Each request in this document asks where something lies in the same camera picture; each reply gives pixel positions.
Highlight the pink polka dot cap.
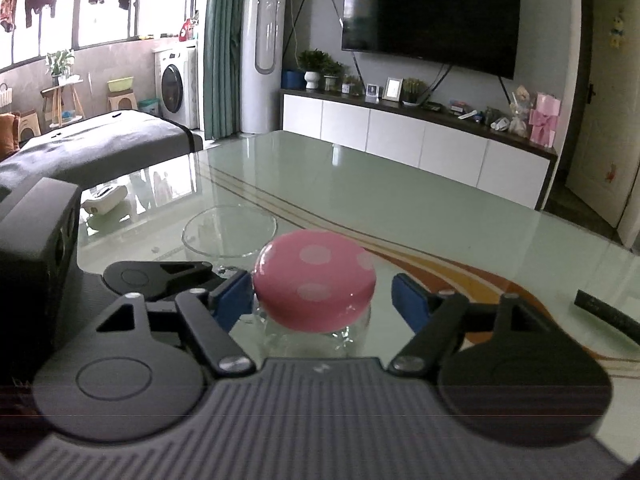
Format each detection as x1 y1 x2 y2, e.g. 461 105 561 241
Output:
253 230 376 333

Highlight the white handheld device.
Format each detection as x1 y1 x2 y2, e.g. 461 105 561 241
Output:
82 184 128 214

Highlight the black remote control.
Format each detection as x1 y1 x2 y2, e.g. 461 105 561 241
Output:
574 289 640 344

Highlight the grey sofa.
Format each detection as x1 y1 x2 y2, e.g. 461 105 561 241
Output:
1 110 203 197

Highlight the clear drinking glass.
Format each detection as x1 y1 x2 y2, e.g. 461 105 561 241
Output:
181 205 278 275

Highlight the orange cushion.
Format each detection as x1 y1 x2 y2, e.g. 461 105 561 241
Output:
0 113 20 162

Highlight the small wooden stool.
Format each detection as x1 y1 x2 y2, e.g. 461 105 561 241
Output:
107 90 138 112

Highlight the white tv cabinet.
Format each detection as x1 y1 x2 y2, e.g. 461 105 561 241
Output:
281 90 558 210

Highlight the white interior door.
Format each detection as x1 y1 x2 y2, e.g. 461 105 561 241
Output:
566 0 639 226

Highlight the pink gift box with bow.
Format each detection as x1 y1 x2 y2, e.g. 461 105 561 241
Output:
528 93 561 148

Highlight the plush doll bouquet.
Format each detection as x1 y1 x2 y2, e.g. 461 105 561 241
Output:
509 86 532 138

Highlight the white washing machine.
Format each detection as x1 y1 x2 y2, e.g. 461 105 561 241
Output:
154 44 198 129

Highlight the small cactus plant pot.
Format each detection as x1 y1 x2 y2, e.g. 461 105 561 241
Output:
401 78 427 106

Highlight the green curtain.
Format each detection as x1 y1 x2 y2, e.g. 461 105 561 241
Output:
202 0 244 141

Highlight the potted plant white pot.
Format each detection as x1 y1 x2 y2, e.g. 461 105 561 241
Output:
297 49 329 90

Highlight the white tower air conditioner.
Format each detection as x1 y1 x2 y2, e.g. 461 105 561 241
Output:
240 0 285 134

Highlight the white photo frame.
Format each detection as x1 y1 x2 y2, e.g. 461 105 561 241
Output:
382 77 404 102

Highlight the black wall television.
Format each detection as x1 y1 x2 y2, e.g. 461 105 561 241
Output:
342 0 521 79

